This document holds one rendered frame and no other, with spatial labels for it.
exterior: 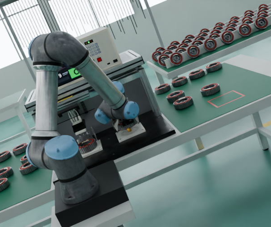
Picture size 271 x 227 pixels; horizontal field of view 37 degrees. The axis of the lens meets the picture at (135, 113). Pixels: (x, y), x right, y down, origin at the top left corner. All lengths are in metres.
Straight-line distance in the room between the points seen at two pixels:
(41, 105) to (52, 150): 0.22
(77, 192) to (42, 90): 0.42
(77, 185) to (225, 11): 7.80
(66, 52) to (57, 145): 0.35
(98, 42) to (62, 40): 0.67
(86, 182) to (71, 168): 0.08
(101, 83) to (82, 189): 0.42
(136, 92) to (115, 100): 0.73
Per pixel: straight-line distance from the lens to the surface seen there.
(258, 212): 2.61
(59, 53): 1.58
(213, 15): 9.00
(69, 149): 1.52
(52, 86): 1.65
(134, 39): 8.61
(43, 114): 1.65
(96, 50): 2.24
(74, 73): 2.24
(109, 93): 1.67
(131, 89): 2.41
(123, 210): 1.54
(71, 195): 1.58
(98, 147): 2.16
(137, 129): 2.18
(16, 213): 2.07
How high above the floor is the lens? 1.45
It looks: 16 degrees down
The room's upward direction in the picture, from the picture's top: 22 degrees counter-clockwise
